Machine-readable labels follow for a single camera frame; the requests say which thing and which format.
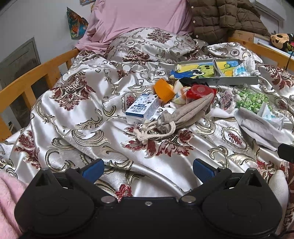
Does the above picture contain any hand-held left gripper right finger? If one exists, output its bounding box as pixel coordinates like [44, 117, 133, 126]
[180, 158, 262, 204]

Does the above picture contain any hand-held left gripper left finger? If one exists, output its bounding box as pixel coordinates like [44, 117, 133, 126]
[34, 158, 116, 204]

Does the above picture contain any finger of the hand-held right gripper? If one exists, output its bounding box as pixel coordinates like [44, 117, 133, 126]
[277, 143, 294, 162]

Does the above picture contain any grey cloth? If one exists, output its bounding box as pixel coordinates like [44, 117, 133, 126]
[234, 108, 290, 152]

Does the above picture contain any grey drawstring bag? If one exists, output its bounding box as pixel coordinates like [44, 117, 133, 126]
[133, 93, 214, 145]

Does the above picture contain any black cloth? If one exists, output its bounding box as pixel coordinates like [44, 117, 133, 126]
[178, 77, 196, 88]

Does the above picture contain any grey metal tray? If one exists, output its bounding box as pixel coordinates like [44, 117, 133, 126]
[173, 58, 259, 86]

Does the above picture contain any blue white plastic packet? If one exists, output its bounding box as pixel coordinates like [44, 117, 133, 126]
[257, 102, 285, 130]
[233, 63, 253, 77]

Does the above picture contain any white fleece cloth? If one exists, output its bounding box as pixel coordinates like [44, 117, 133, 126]
[268, 170, 290, 232]

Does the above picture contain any floral satin bed cover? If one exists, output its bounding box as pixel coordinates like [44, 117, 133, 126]
[0, 28, 294, 230]

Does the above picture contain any bag of green paper stars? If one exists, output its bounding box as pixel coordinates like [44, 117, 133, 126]
[234, 88, 273, 114]

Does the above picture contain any small red printed packet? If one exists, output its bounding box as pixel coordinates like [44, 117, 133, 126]
[219, 90, 237, 109]

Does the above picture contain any blue white milk carton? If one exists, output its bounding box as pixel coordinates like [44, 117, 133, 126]
[125, 94, 160, 124]

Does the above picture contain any striped yellow blue cloth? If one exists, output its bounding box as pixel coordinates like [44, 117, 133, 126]
[170, 80, 191, 104]

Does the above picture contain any red lidded container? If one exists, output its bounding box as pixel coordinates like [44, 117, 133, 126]
[186, 84, 217, 108]

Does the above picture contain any pink fleece clothing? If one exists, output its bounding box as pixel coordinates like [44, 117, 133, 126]
[0, 171, 29, 239]

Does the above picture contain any white plastic wrapped packet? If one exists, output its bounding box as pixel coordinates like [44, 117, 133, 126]
[243, 57, 261, 76]

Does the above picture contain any white box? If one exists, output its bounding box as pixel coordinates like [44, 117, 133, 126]
[254, 34, 294, 56]

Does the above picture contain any black and tan plush toy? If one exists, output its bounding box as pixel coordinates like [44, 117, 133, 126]
[270, 33, 294, 52]

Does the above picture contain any wooden box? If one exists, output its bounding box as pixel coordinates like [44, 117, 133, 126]
[231, 29, 271, 43]

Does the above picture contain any white cabinet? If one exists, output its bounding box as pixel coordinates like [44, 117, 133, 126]
[253, 0, 285, 28]

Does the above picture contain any colourful paper kite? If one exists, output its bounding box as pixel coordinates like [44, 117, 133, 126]
[66, 7, 89, 40]

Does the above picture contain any brown puffer jacket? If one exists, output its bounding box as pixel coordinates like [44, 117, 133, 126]
[187, 0, 271, 44]

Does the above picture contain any pink pillow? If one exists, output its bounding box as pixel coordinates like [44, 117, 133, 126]
[77, 0, 194, 50]

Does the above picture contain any black cable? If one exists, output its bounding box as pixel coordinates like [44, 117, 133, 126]
[285, 52, 294, 69]

